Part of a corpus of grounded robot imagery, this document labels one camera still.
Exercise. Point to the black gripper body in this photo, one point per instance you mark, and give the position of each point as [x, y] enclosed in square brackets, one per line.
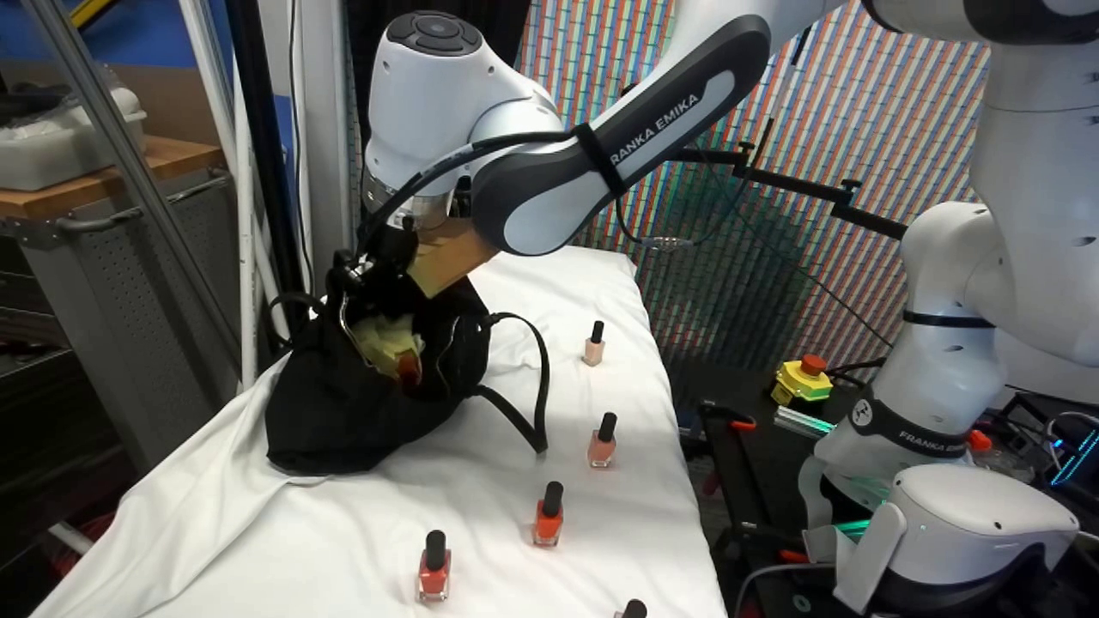
[387, 264]

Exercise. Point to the nude beige nail polish bottle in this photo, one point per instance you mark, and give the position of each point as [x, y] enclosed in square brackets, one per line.
[590, 349]

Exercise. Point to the peach nail polish bottle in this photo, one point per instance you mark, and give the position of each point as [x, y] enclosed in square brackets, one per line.
[601, 450]

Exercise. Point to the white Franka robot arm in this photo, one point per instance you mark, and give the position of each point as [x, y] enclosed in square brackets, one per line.
[1030, 173]

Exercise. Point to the pale pink nail polish bottle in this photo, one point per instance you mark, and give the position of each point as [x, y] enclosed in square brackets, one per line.
[632, 609]

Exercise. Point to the yellow cloth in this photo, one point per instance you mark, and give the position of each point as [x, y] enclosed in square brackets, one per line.
[381, 346]

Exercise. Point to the black vertical pole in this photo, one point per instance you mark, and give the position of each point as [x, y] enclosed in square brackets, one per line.
[263, 173]

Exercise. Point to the grey cabinet with wooden top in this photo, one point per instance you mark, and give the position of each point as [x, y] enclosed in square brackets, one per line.
[114, 297]

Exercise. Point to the white tablecloth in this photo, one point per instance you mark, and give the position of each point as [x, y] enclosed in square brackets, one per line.
[229, 536]

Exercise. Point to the white plastic bin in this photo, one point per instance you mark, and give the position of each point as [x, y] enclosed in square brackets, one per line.
[57, 148]

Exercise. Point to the yellow emergency stop button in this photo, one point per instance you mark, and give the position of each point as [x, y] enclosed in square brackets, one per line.
[800, 384]

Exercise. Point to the large display screen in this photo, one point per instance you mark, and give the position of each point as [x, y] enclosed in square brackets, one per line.
[895, 115]

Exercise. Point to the aluminium frame post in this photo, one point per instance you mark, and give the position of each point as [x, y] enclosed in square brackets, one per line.
[114, 148]

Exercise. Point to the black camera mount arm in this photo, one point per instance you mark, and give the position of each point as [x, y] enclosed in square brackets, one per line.
[800, 183]

